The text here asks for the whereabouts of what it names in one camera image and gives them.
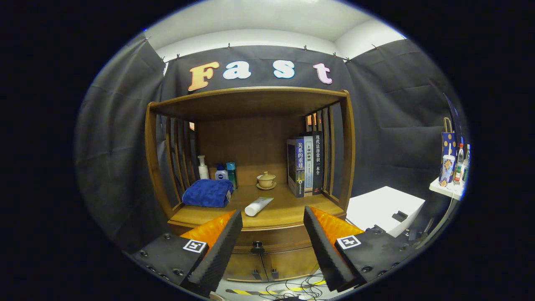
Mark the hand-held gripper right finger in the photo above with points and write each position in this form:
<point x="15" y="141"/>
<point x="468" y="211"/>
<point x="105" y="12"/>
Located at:
<point x="324" y="251"/>

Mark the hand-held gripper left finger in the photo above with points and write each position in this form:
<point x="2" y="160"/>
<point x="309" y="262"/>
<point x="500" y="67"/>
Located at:
<point x="221" y="251"/>

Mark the black drawer knob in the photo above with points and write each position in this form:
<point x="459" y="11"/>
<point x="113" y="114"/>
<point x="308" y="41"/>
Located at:
<point x="258" y="247"/>

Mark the wooden drawer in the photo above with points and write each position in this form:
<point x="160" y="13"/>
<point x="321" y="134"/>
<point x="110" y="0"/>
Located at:
<point x="284" y="240"/>

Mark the white and green tube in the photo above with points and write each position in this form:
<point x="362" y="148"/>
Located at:
<point x="257" y="207"/>

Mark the wooden countertop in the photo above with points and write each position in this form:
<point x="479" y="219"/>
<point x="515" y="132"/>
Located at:
<point x="280" y="213"/>

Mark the wooden cabinet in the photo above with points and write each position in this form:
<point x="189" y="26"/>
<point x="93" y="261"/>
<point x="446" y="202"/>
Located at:
<point x="250" y="138"/>

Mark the yellow black floor tape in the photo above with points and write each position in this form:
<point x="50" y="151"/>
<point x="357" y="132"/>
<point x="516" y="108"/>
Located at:
<point x="240" y="291"/>

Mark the blue folded towel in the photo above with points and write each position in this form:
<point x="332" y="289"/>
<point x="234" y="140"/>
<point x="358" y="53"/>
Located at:
<point x="207" y="193"/>

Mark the white box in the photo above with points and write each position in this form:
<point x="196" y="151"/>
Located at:
<point x="380" y="205"/>

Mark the white bottle with blue cap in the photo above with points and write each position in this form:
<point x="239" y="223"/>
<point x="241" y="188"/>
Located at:
<point x="221" y="173"/>

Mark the teal bottle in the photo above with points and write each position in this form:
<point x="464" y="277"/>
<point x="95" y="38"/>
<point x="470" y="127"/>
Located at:
<point x="231" y="173"/>

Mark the white pump bottle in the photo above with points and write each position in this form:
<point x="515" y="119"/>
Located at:
<point x="203" y="171"/>

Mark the beige lidded teacup with saucer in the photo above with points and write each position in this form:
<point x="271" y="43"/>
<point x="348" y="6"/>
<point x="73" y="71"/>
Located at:
<point x="266" y="180"/>

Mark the black spine book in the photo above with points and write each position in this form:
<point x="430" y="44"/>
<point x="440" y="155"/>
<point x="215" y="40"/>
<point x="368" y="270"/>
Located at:
<point x="317" y="167"/>

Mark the pale spine book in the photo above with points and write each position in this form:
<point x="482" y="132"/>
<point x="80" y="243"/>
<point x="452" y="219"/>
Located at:
<point x="308" y="167"/>

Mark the black backdrop cloth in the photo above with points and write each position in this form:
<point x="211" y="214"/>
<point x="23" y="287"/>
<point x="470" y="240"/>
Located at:
<point x="384" y="117"/>

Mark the patterned paper cup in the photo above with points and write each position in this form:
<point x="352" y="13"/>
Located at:
<point x="447" y="169"/>

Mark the red label water bottle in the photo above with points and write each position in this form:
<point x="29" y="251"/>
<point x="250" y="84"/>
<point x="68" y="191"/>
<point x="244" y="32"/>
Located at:
<point x="459" y="167"/>

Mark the green label water bottle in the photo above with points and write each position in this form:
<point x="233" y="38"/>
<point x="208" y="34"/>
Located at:
<point x="466" y="167"/>

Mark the blue dotted gift bag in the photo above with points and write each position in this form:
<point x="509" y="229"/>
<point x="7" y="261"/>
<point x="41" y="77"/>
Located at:
<point x="449" y="142"/>

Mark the white wall shelf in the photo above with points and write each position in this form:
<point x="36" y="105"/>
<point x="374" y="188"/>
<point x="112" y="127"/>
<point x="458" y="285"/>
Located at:
<point x="443" y="189"/>

